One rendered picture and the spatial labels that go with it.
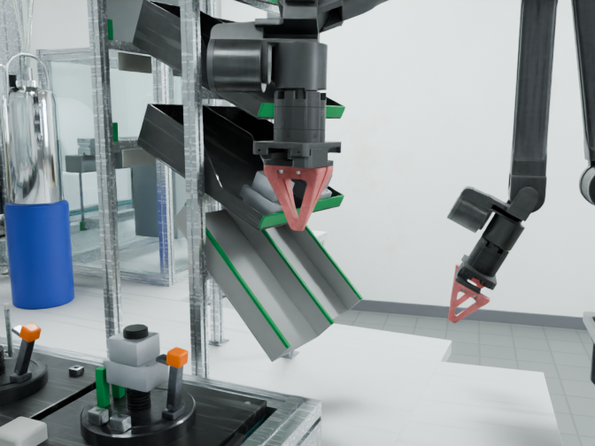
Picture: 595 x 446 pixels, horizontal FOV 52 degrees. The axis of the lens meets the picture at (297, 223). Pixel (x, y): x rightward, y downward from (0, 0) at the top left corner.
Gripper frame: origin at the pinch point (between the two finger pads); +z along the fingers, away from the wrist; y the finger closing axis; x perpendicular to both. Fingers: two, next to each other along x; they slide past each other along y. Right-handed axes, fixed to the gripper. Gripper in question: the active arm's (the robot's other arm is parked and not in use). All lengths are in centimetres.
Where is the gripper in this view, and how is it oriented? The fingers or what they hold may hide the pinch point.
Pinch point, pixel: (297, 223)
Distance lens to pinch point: 69.1
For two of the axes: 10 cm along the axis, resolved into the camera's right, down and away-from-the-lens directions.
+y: -4.1, 1.4, -9.0
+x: 9.1, 0.9, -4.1
